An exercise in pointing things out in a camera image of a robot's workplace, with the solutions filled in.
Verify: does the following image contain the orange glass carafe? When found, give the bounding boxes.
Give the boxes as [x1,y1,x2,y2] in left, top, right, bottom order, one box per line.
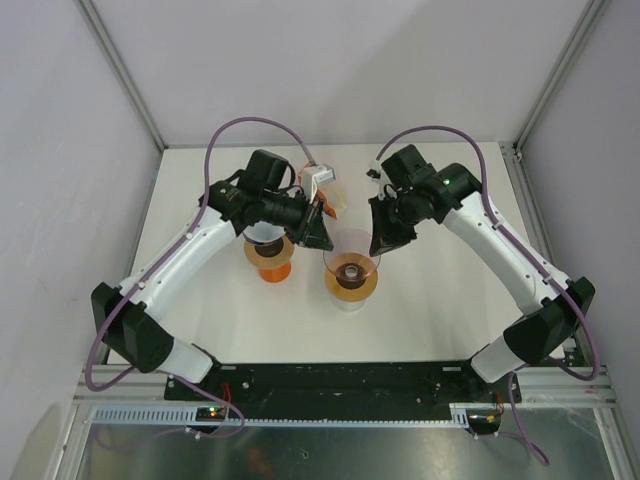
[258,262,291,283]

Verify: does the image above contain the aluminium frame post left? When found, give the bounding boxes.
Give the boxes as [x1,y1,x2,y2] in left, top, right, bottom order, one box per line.
[73,0,167,153]

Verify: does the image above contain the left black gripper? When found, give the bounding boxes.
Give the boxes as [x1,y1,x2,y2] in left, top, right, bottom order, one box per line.
[263,191,334,254]

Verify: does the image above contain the aluminium frame post right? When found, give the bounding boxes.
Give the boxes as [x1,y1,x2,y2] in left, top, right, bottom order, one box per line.
[512,0,611,158]

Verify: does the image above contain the white cable duct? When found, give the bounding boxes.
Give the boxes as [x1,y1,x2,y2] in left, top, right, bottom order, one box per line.
[91,404,504,432]

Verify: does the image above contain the clear glass carafe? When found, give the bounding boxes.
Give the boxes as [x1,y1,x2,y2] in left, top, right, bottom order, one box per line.
[332,298,366,313]

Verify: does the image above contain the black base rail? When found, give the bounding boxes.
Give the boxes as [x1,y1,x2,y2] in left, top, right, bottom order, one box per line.
[164,361,521,419]

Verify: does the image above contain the orange coffee filter box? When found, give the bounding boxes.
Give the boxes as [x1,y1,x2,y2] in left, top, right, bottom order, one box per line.
[297,163,347,219]

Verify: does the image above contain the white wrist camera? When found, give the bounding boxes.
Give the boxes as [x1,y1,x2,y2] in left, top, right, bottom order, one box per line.
[300,164,336,203]
[366,158,388,188]

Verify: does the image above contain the wooden dripper stand ring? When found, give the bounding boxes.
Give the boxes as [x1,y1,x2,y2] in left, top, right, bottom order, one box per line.
[243,237,295,271]

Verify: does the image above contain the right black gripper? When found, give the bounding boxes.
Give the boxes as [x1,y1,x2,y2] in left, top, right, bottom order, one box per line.
[367,191,428,258]

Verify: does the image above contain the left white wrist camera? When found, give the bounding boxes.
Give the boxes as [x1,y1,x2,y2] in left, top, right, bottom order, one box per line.
[300,164,336,203]

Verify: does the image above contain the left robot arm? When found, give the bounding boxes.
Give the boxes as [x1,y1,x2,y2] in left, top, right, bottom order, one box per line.
[91,149,335,400]

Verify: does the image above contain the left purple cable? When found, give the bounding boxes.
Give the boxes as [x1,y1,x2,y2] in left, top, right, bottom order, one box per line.
[84,117,319,446]

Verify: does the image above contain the white paper coffee filter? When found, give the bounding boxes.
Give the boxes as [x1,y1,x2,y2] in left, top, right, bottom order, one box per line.
[243,221,285,240]

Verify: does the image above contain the aluminium frame post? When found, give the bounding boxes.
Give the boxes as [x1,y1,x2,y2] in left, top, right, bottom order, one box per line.
[512,0,611,158]
[73,0,167,153]

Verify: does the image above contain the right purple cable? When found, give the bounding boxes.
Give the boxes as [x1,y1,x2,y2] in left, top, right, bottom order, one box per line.
[374,124,601,466]

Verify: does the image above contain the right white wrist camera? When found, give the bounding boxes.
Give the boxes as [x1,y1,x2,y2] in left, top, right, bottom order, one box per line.
[366,158,388,188]

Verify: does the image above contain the purple cable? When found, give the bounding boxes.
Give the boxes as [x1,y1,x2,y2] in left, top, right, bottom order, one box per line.
[84,117,319,446]
[374,124,601,466]

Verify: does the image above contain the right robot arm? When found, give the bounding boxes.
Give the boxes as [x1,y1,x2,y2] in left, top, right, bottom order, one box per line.
[367,145,595,401]

